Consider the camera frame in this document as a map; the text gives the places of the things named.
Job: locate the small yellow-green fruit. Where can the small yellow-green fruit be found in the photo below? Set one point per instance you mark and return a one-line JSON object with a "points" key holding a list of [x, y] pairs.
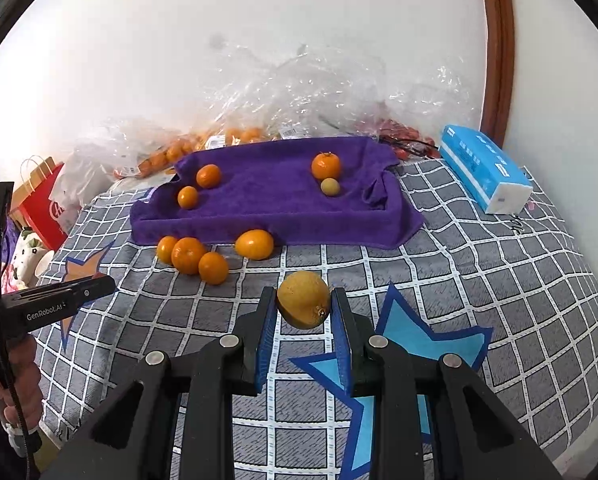
{"points": [[330, 186]]}

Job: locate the large crumpled clear plastic bag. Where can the large crumpled clear plastic bag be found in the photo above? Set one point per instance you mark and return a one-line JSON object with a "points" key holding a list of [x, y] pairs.
{"points": [[329, 90]]}

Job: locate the clear bag of red fruits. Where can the clear bag of red fruits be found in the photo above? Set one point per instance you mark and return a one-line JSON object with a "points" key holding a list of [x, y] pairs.
{"points": [[394, 127]]}

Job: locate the labelled clear bag of kumquats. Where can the labelled clear bag of kumquats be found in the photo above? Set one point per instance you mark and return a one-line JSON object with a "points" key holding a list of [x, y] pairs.
{"points": [[239, 135]]}

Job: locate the pink printed cloth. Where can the pink printed cloth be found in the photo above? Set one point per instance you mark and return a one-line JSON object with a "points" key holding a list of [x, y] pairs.
{"points": [[11, 280]]}

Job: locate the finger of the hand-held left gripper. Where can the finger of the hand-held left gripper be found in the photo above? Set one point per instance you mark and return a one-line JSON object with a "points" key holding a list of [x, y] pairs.
{"points": [[96, 287]]}

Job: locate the white plush toy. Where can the white plush toy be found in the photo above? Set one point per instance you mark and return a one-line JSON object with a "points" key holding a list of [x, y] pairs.
{"points": [[29, 250]]}

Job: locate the small orange mandarin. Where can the small orange mandarin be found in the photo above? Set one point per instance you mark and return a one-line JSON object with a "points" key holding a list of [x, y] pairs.
{"points": [[188, 197]]}

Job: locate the red paper bag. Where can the red paper bag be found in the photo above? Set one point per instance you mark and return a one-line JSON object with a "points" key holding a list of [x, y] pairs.
{"points": [[41, 215]]}

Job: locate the blue tissue pack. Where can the blue tissue pack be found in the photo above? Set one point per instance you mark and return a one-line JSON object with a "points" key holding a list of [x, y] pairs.
{"points": [[479, 165]]}

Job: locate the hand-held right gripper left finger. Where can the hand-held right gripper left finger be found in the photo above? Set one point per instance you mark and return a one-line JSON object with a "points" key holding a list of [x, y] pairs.
{"points": [[266, 340]]}

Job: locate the orange mandarin with stem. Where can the orange mandarin with stem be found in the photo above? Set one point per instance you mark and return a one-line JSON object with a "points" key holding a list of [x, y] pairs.
{"points": [[325, 165]]}

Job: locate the yellow-orange mandarin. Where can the yellow-orange mandarin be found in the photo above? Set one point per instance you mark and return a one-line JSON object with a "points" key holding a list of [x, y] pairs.
{"points": [[254, 244]]}

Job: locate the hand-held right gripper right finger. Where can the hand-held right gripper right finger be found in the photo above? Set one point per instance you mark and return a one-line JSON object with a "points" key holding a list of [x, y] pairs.
{"points": [[340, 340]]}

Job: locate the yellow citrus fruit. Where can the yellow citrus fruit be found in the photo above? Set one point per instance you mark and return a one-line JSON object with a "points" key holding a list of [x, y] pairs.
{"points": [[304, 300]]}

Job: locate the person's left hand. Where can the person's left hand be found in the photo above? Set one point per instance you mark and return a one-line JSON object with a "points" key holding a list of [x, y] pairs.
{"points": [[29, 380]]}

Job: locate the brown wooden door frame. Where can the brown wooden door frame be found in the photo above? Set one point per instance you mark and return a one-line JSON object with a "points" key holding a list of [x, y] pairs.
{"points": [[498, 60]]}

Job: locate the clear bag of mandarins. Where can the clear bag of mandarins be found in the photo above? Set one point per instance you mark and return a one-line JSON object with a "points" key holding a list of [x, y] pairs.
{"points": [[169, 152]]}

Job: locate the grey plastic bag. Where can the grey plastic bag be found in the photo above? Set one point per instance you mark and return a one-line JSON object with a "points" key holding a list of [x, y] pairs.
{"points": [[79, 180]]}

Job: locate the purple towel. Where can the purple towel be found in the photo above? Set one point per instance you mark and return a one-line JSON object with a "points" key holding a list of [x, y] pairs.
{"points": [[269, 205]]}

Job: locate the large orange mandarin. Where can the large orange mandarin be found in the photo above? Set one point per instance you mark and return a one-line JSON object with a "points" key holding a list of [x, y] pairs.
{"points": [[188, 255], [209, 176]]}

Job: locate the grey checked bed sheet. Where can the grey checked bed sheet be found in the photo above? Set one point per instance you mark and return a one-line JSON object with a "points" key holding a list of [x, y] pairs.
{"points": [[479, 285]]}

